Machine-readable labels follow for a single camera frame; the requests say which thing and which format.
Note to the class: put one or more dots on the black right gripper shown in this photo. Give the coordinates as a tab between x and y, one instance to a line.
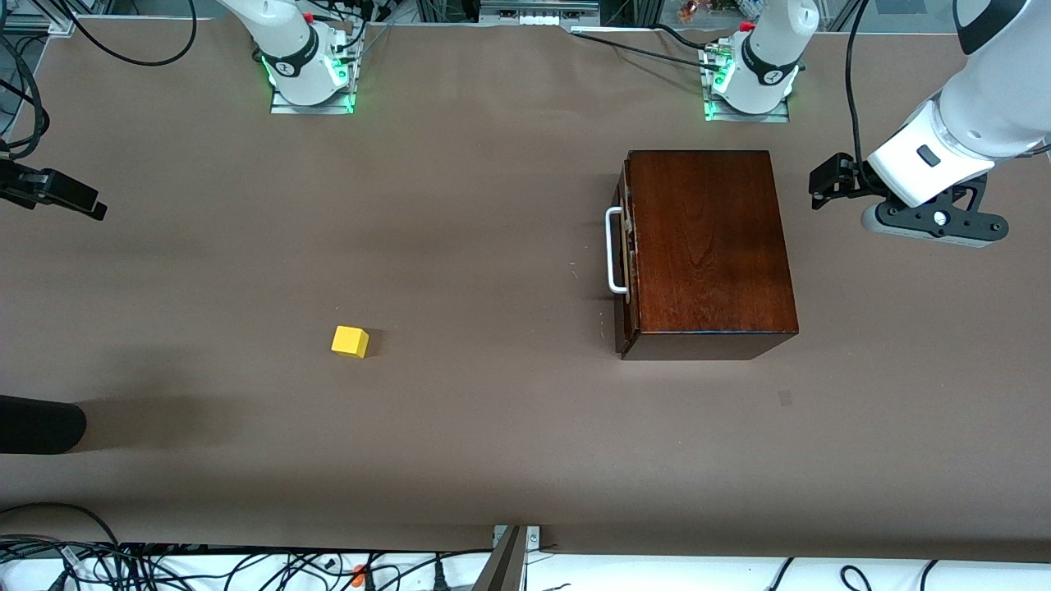
33	184

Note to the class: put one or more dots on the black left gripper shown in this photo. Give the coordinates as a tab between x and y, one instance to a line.
846	178

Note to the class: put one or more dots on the yellow block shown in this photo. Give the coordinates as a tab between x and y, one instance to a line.
349	342

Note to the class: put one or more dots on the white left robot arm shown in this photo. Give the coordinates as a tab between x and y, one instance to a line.
985	107

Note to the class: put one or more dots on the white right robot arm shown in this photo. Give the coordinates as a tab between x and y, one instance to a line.
287	41

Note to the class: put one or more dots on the dark brown wooden cabinet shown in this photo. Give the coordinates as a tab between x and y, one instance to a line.
706	246

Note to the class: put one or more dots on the black cylinder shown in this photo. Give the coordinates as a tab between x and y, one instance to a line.
41	424

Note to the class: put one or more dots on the white power strip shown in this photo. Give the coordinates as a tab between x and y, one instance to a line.
534	18

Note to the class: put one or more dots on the aluminium profile beam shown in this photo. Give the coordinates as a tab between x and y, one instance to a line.
502	566

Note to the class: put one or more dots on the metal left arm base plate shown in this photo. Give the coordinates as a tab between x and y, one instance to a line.
759	117

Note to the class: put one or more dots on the aluminium frame rail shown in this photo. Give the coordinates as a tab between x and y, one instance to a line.
57	25

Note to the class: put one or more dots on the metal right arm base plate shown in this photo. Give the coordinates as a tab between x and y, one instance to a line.
328	107

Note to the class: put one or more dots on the small metal bracket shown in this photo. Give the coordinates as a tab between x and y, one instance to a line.
534	538

